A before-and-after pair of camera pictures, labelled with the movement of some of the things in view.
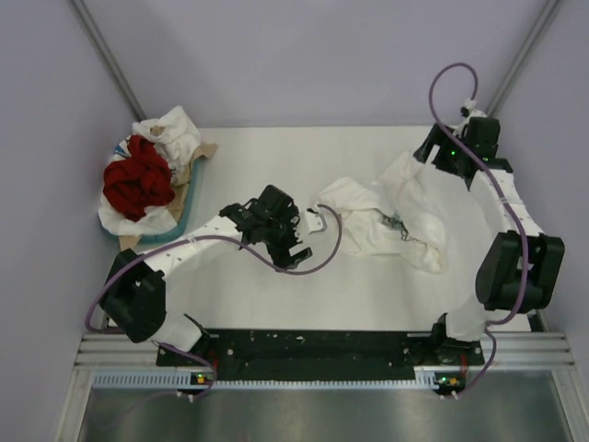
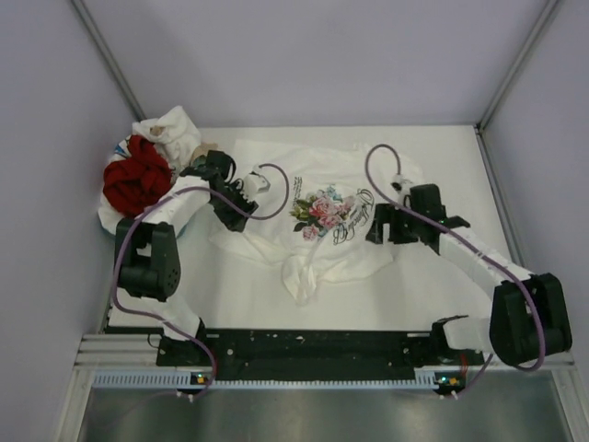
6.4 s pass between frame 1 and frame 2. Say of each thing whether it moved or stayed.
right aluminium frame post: stayed
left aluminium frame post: stayed
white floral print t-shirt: moved
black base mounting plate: stayed
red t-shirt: stayed
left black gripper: moved
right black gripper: moved
